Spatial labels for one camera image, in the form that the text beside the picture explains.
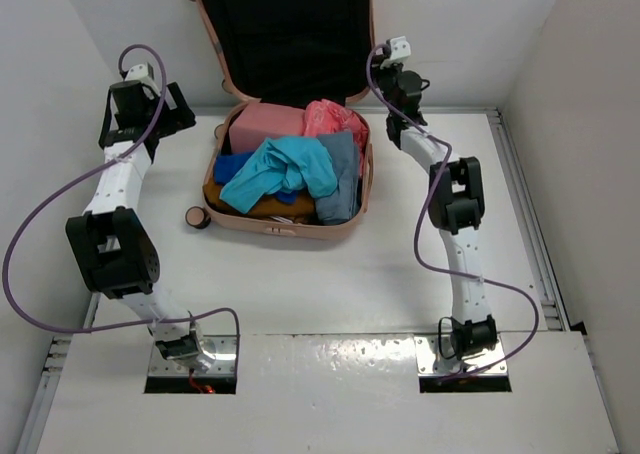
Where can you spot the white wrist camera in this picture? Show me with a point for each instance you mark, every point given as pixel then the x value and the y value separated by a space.
pixel 396 51
pixel 141 72

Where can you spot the pink toiletry box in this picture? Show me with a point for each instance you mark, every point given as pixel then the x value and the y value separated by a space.
pixel 260 121

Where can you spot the coral patterned garment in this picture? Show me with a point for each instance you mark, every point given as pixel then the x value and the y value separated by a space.
pixel 327 117

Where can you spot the pink suitcase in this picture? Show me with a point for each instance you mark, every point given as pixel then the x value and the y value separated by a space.
pixel 288 52

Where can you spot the blue shirt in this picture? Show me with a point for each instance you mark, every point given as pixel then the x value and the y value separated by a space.
pixel 227 166

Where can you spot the grey garment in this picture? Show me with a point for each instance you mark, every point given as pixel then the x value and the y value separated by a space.
pixel 342 205

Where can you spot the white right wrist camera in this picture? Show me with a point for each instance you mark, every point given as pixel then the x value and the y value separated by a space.
pixel 396 51

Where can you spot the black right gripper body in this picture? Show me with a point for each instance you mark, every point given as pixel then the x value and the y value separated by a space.
pixel 386 75

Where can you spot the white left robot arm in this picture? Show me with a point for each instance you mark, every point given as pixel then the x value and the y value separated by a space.
pixel 114 253

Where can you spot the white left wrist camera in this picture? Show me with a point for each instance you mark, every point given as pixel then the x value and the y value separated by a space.
pixel 141 72

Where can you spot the turquoise shirt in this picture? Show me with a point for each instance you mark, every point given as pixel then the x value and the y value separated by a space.
pixel 282 165

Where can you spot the metal base plate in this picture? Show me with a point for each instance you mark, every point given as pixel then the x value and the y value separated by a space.
pixel 210 356
pixel 434 358

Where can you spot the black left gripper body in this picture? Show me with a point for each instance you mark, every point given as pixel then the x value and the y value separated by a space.
pixel 174 119

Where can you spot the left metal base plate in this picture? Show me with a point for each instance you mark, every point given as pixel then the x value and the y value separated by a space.
pixel 210 356

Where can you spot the brown shorts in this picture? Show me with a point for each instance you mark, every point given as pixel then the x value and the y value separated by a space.
pixel 302 207

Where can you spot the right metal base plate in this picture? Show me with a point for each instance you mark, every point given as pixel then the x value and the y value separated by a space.
pixel 434 358

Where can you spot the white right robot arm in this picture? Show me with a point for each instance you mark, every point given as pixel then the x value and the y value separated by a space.
pixel 455 205

